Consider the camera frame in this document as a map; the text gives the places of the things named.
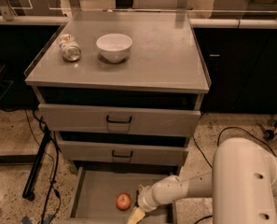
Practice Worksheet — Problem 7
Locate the red apple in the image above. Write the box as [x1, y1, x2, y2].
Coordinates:
[116, 193, 132, 211]

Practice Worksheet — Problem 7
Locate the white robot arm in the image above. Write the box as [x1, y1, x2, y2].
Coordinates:
[127, 137, 277, 224]

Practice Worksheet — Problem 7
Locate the bottom grey drawer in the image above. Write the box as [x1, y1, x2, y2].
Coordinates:
[56, 163, 170, 224]

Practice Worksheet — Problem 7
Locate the grey drawer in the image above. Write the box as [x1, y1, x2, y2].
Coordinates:
[39, 104, 201, 137]
[56, 132, 188, 166]
[56, 163, 170, 224]

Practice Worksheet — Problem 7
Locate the middle grey drawer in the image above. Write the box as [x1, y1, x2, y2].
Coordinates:
[56, 132, 188, 166]

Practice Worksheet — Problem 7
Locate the grey drawer cabinet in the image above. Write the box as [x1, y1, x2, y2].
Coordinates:
[26, 11, 210, 224]

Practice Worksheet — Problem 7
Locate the top grey drawer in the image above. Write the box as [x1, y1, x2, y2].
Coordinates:
[39, 104, 201, 137]

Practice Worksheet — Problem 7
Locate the black stand leg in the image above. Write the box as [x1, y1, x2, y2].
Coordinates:
[22, 127, 50, 201]

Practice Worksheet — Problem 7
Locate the black wheeled cart base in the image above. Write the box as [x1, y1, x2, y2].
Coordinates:
[260, 112, 277, 141]

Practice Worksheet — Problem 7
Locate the white ceramic bowl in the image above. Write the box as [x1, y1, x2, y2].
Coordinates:
[96, 34, 132, 63]

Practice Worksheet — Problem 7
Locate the crushed soda can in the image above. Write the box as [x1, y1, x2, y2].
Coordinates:
[58, 34, 81, 62]

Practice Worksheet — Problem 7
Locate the black floor cable left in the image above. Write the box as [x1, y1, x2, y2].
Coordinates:
[24, 109, 62, 224]

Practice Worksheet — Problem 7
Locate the black floor cable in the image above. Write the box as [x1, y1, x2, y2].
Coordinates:
[192, 126, 277, 224]
[24, 109, 62, 224]

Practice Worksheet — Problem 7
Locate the black floor cable right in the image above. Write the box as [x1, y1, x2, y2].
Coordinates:
[192, 126, 277, 224]

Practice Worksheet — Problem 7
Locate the white counter rail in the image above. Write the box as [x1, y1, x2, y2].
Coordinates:
[0, 15, 277, 30]

